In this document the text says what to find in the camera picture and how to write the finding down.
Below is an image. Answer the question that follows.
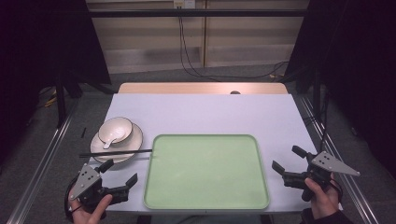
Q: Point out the green plastic tray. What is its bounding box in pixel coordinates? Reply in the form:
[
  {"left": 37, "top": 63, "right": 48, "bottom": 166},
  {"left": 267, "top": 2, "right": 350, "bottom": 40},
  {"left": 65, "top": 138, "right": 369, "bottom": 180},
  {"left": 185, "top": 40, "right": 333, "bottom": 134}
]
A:
[{"left": 143, "top": 133, "right": 271, "bottom": 211}]

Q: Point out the white wall socket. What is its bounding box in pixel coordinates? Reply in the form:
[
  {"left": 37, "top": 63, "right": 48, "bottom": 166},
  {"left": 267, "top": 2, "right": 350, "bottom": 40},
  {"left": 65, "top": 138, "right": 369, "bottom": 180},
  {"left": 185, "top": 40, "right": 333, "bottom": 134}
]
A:
[{"left": 173, "top": 0, "right": 197, "bottom": 9}]

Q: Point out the person's right hand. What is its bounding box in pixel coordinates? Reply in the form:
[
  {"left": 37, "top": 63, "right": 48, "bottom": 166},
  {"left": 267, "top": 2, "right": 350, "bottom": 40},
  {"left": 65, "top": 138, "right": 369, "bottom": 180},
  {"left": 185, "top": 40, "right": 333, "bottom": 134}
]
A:
[{"left": 304, "top": 173, "right": 341, "bottom": 220}]

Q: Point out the black horizontal frame bar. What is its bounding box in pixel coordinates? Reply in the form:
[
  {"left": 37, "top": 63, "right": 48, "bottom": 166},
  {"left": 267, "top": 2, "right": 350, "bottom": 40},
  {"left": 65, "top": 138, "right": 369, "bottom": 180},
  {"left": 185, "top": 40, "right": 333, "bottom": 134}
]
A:
[{"left": 88, "top": 8, "right": 310, "bottom": 19}]

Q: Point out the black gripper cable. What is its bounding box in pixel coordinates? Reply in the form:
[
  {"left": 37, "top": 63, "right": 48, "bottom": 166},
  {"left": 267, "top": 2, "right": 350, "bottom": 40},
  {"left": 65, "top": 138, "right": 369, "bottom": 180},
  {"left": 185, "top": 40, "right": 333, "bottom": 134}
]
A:
[{"left": 64, "top": 175, "right": 82, "bottom": 224}]

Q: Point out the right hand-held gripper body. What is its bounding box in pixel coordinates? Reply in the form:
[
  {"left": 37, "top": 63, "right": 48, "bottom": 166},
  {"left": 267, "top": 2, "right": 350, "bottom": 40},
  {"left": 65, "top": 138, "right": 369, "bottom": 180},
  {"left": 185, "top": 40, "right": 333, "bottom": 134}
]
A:
[{"left": 281, "top": 150, "right": 361, "bottom": 203}]

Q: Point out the person's left hand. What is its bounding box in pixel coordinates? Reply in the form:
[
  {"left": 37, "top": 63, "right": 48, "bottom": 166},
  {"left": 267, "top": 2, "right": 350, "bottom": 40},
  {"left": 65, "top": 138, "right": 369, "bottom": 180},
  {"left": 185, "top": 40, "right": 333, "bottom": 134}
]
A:
[{"left": 67, "top": 189, "right": 114, "bottom": 224}]

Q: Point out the black curtain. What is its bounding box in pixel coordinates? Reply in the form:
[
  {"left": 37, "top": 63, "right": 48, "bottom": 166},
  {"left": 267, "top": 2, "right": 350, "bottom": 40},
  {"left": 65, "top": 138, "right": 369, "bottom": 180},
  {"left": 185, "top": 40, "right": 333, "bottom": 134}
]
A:
[
  {"left": 0, "top": 0, "right": 112, "bottom": 166},
  {"left": 284, "top": 0, "right": 396, "bottom": 171}
]

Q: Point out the white ceramic spoon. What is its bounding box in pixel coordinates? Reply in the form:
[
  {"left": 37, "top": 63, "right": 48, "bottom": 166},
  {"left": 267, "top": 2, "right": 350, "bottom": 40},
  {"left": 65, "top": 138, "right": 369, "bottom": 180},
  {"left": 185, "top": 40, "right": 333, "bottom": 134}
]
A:
[{"left": 102, "top": 128, "right": 127, "bottom": 150}]

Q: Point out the white plate with dark rim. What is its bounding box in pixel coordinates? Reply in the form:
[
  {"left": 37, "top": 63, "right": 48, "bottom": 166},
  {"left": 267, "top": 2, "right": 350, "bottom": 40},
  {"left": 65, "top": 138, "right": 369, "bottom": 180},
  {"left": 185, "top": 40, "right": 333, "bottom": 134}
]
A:
[{"left": 90, "top": 122, "right": 144, "bottom": 164}]

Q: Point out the white table mat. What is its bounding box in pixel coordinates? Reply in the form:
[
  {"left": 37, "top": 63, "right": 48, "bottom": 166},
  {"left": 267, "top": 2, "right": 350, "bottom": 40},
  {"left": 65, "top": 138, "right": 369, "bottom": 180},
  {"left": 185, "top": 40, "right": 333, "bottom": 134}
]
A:
[{"left": 88, "top": 92, "right": 344, "bottom": 216}]

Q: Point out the black metal stand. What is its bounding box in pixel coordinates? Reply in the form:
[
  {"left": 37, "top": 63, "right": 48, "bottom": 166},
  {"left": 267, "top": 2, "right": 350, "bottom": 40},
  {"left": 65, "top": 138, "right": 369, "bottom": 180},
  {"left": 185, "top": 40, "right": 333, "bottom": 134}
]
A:
[{"left": 54, "top": 73, "right": 69, "bottom": 129}]

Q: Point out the white bowl with dark rim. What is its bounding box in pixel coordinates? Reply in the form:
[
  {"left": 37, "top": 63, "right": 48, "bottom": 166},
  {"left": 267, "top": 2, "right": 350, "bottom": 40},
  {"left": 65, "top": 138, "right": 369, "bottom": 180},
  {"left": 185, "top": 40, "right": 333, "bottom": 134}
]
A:
[{"left": 97, "top": 117, "right": 134, "bottom": 146}]

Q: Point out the yellow cable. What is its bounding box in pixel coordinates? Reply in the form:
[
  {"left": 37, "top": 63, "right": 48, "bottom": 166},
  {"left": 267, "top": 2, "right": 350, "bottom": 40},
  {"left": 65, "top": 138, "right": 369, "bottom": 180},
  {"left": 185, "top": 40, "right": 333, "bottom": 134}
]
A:
[{"left": 42, "top": 88, "right": 60, "bottom": 108}]

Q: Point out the black floor cable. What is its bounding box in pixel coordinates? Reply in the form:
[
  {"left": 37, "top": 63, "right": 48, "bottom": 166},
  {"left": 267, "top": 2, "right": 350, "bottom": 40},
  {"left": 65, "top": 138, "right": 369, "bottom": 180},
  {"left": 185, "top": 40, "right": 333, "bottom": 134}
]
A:
[{"left": 177, "top": 6, "right": 290, "bottom": 80}]

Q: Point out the black chopstick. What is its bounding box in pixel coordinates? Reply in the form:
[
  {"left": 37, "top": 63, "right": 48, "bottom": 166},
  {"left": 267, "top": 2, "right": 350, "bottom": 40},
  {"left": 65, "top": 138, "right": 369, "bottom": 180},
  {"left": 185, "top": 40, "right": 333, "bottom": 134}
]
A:
[
  {"left": 78, "top": 148, "right": 153, "bottom": 157},
  {"left": 78, "top": 150, "right": 153, "bottom": 159}
]

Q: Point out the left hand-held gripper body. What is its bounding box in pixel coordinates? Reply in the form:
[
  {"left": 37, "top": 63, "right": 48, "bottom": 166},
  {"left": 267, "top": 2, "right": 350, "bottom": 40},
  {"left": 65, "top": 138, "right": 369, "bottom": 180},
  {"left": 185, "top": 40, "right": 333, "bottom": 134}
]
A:
[{"left": 68, "top": 162, "right": 130, "bottom": 216}]

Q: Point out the aluminium floor rail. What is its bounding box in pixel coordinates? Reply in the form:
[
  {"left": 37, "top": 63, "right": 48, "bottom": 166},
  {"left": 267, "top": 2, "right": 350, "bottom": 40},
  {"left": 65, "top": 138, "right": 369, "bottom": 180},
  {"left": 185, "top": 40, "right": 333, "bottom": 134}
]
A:
[
  {"left": 6, "top": 99, "right": 80, "bottom": 224},
  {"left": 298, "top": 94, "right": 381, "bottom": 224}
]

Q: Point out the wooden table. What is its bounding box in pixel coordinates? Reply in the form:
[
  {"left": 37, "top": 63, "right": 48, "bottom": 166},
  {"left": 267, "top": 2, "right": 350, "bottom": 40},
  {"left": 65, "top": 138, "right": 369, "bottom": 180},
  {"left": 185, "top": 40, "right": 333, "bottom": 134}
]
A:
[{"left": 118, "top": 81, "right": 289, "bottom": 95}]

